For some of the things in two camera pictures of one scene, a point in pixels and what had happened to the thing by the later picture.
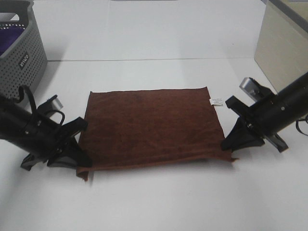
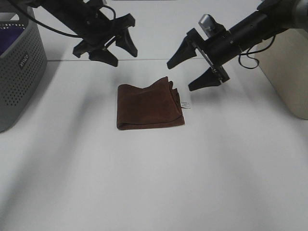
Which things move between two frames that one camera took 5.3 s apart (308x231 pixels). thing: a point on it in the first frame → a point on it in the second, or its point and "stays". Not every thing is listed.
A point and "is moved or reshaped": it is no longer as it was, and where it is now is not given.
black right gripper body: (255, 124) → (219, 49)
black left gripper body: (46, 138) → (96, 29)
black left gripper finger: (77, 125) → (124, 40)
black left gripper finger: (75, 157) → (104, 56)
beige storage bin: (281, 50) stays
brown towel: (129, 127) is moved or reshaped
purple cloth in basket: (7, 37) stays
